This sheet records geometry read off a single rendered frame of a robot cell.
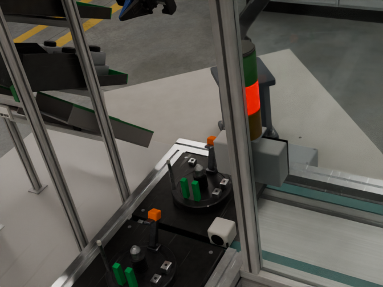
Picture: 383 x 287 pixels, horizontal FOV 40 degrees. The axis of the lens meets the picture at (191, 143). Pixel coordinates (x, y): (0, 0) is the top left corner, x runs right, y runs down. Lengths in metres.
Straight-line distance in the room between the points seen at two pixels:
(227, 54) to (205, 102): 0.99
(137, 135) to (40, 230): 0.35
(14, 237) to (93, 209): 0.21
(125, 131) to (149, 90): 0.60
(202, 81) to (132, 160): 0.46
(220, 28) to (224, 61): 0.05
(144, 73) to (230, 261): 2.88
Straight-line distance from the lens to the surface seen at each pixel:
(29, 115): 1.02
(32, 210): 1.48
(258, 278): 1.05
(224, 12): 0.72
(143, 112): 1.74
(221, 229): 1.09
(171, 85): 1.86
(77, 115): 1.16
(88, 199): 1.45
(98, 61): 1.24
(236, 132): 0.82
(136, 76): 3.84
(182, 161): 1.31
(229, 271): 1.05
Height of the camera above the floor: 1.76
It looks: 36 degrees down
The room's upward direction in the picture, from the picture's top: 10 degrees counter-clockwise
